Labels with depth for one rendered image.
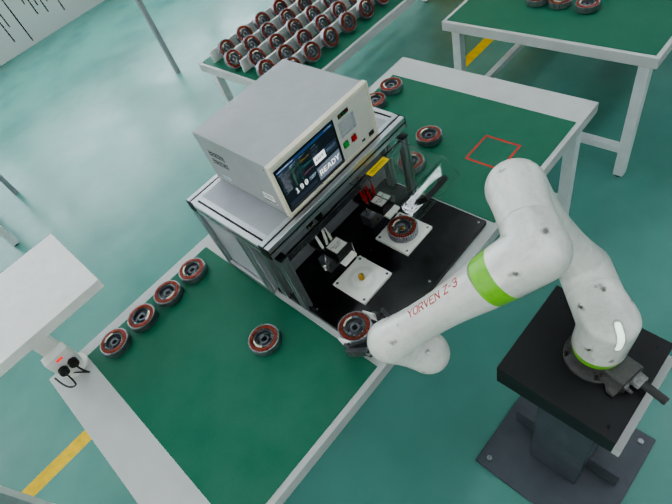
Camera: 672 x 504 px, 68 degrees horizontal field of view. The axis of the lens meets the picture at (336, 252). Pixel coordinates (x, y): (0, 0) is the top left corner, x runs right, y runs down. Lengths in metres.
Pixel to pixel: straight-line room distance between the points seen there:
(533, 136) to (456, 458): 1.35
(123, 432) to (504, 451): 1.44
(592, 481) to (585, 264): 1.13
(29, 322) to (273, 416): 0.75
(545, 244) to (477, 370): 1.50
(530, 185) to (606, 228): 1.87
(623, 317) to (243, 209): 1.11
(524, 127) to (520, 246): 1.34
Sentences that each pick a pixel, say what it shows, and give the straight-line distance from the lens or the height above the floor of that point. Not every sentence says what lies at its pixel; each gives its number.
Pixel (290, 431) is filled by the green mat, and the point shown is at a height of 0.75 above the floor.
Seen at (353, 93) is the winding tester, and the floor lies 1.32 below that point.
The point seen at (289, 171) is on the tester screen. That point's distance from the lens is 1.47.
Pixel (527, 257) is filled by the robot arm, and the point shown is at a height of 1.42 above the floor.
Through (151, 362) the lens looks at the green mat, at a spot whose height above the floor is 0.75.
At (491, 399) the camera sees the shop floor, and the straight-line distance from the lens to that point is 2.34.
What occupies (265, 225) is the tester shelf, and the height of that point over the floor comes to 1.11.
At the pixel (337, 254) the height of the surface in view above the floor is 0.92.
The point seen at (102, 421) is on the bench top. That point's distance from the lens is 1.95.
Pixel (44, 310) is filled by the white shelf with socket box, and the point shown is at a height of 1.20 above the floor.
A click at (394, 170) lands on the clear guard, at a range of 1.65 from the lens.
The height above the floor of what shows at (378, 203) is 0.92.
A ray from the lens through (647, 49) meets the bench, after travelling 2.69.
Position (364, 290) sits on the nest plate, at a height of 0.78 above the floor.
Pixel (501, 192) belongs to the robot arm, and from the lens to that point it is 1.04.
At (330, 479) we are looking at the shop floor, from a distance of 2.32.
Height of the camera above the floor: 2.17
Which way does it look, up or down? 49 degrees down
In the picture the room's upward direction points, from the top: 22 degrees counter-clockwise
